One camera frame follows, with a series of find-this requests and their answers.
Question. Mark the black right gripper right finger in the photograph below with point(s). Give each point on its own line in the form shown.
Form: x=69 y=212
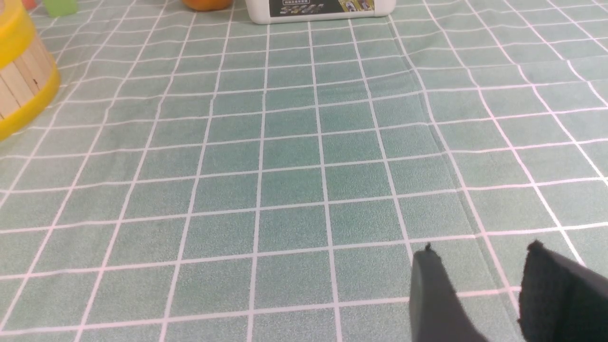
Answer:
x=560 y=300

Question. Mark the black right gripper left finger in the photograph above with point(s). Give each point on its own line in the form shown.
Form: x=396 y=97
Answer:
x=435 y=311

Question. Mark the white box with green lid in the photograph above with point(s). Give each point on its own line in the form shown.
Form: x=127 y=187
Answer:
x=265 y=12

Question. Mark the yellow bamboo steamer basket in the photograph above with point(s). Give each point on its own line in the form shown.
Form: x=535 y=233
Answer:
x=29 y=76

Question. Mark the green checkered tablecloth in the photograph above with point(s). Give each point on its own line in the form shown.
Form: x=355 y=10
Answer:
x=202 y=178

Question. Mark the orange red toy pear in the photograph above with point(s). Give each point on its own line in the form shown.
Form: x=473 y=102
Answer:
x=207 y=5

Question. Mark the green cube block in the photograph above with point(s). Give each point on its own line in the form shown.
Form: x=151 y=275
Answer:
x=60 y=8

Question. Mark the orange cube block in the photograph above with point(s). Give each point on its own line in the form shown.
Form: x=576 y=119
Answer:
x=29 y=4

